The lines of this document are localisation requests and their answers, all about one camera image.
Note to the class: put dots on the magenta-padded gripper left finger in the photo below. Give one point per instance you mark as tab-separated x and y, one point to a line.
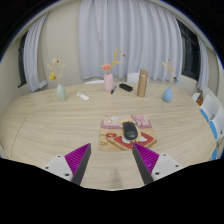
78	160

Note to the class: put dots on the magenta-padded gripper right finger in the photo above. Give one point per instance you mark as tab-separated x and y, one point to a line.
146	160

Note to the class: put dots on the black computer mouse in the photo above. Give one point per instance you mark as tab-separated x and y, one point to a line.
130	130

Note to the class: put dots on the cartoon print mouse pad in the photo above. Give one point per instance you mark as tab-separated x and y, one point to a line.
111	133

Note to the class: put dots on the white remote control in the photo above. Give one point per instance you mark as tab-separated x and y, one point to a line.
83	96

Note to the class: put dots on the blue vase with dried flowers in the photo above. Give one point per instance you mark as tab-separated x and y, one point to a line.
167	96

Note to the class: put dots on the green vase with yellow flowers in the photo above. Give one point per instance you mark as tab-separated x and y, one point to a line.
61	93

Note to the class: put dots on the tan insulated bottle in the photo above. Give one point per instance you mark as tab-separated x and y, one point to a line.
142	85

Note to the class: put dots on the small black case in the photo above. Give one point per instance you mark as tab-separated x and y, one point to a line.
126	87

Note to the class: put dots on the dark pen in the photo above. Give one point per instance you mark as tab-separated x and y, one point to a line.
113	89

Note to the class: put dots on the white chair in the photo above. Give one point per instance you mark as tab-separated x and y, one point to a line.
132	77
94	81

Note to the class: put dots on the pink vase with flowers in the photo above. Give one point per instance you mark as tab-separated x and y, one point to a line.
108	84

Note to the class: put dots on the narrow white curtain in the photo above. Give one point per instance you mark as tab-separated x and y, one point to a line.
35	56
203	66

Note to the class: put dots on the dark window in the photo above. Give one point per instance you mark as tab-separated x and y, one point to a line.
22	60
190	50

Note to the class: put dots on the wide white curtain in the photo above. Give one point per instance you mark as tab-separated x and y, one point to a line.
133	33

